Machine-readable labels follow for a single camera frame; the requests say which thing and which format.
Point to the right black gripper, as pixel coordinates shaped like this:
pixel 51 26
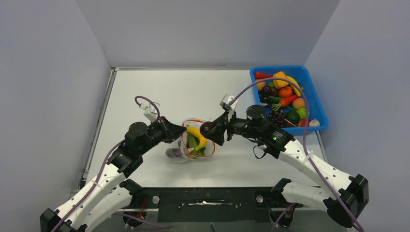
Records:
pixel 222 124

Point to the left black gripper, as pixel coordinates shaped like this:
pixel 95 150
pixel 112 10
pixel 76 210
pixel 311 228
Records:
pixel 171 131

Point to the dark purple plum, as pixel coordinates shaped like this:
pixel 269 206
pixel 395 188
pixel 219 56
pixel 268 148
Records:
pixel 206 127

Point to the purple eggplant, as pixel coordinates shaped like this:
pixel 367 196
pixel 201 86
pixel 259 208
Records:
pixel 173 153

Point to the green leafy vegetable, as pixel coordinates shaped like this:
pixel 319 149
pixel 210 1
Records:
pixel 192 142

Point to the yellow banana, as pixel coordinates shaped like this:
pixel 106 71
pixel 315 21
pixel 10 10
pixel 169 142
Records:
pixel 295 86
pixel 196 133

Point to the clear zip bag orange zipper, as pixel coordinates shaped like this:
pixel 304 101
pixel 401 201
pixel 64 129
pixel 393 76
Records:
pixel 181 143

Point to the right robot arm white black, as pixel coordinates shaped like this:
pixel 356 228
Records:
pixel 341 195

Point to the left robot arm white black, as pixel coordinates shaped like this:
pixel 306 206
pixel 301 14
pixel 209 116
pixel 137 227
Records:
pixel 111 189

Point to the purple grapes bunch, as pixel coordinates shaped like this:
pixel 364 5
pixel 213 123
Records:
pixel 277 117

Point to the red chili pepper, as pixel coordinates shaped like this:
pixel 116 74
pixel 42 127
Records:
pixel 261 76

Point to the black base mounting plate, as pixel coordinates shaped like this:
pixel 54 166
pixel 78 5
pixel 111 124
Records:
pixel 210 204

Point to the orange carrot toy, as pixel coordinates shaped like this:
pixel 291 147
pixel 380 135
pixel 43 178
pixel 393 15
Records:
pixel 283 102

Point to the green avocado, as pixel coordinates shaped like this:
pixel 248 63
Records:
pixel 293 117

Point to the yellow bell pepper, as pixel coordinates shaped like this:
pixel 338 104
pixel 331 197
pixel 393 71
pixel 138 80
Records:
pixel 280 80

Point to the red tomato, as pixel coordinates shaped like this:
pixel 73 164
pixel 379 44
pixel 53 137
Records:
pixel 285 92

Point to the peach fruit toy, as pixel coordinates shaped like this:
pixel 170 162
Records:
pixel 298 103

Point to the green apple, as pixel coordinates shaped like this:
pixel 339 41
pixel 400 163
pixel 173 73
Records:
pixel 303 113

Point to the white garlic bulb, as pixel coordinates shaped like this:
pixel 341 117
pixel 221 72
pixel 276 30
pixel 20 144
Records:
pixel 314 123

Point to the blue plastic bin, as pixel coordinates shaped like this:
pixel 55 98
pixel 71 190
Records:
pixel 266 95

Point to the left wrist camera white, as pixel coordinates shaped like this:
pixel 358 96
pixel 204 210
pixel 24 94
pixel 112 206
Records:
pixel 150 111

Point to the aluminium table edge rail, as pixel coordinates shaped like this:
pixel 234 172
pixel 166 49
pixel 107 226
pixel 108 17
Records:
pixel 98 127

